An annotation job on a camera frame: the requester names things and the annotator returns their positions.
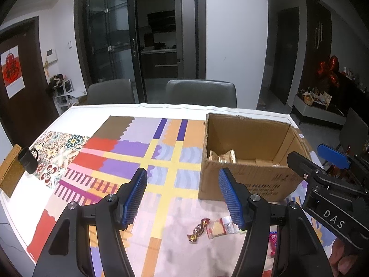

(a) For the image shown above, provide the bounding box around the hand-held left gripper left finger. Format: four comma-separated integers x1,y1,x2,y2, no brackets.
32,167,148,277

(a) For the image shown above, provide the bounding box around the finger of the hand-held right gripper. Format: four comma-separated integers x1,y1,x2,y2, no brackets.
287,151,369,197
317,144,369,188

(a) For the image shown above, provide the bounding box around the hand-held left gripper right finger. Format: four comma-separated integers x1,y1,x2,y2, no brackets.
218,167,335,277

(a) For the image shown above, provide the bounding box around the brown cardboard box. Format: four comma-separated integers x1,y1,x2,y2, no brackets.
198,112,313,202

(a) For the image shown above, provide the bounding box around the clear cracker packet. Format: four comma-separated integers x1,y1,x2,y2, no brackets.
206,216,240,238

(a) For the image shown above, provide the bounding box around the golden snack packet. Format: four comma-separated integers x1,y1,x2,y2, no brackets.
218,150,237,165

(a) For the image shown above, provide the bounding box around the red gold candy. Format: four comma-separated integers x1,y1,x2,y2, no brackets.
187,218,211,244

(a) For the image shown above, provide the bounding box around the person's right hand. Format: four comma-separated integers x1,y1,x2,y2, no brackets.
329,232,369,277

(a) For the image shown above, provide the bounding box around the grey dining chair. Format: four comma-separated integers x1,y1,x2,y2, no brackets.
86,78,134,105
166,80,237,108
340,108,369,153

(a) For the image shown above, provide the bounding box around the colourful patchwork tablecloth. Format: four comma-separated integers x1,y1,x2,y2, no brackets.
27,115,339,277

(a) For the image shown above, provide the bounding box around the white low cabinet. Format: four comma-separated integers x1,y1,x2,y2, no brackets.
292,91,346,126

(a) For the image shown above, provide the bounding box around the pink snack packet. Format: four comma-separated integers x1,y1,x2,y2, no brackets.
269,232,280,259

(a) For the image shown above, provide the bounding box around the dark sideboard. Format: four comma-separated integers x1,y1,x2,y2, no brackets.
331,72,369,116

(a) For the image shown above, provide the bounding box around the red foil balloon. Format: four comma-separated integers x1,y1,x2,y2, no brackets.
317,55,341,88

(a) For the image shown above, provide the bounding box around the floral patterned placemat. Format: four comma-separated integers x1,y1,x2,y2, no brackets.
31,131,90,189

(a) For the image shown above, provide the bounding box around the dark hallway door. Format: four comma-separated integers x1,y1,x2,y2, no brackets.
271,7,299,106

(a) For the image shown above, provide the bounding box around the black mug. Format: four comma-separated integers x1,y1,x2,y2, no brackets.
18,147,39,174

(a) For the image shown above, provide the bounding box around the white storage rack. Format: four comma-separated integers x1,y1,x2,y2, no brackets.
48,75,87,114

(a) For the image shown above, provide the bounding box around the woven storage box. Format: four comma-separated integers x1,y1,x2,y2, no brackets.
0,144,25,198

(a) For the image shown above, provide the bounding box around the dark kitchen cabinet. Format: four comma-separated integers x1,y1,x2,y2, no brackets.
141,48,178,78

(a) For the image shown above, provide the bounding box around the dark brown door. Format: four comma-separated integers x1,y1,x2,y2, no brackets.
0,17,58,148

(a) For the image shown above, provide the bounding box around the dark framed glass sliding door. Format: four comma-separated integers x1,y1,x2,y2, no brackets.
74,0,206,104

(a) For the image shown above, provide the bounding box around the silver refrigerator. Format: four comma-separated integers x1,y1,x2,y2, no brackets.
174,0,199,79

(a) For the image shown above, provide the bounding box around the black range hood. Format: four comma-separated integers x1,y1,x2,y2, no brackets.
148,11,176,32

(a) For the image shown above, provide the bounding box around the dark wardrobe with metal handles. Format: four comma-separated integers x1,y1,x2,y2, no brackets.
306,0,332,90

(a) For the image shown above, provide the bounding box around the red wall poster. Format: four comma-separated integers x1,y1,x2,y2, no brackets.
0,45,25,99

